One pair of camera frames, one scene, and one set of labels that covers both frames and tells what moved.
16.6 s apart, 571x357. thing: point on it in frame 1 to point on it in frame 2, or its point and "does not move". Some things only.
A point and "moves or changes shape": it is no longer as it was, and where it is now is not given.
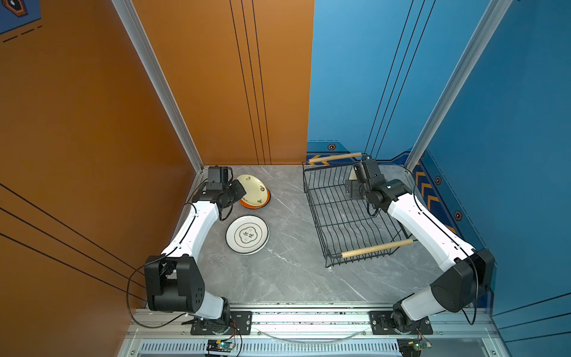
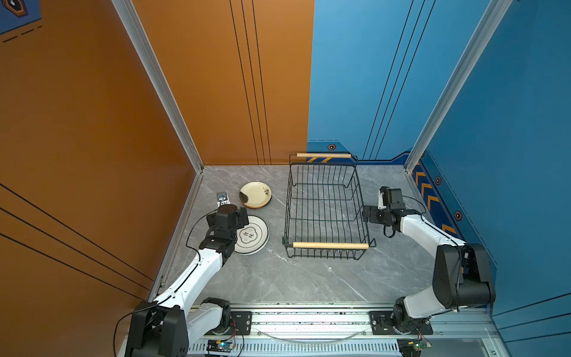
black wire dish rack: x=348 y=229 moves or changes shape
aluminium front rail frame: x=473 y=332 does not move
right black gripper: x=353 y=184 to x=373 y=209
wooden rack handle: x=378 y=248 to x=330 y=245
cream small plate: x=353 y=176 to x=259 y=194
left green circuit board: x=219 y=346 does not move
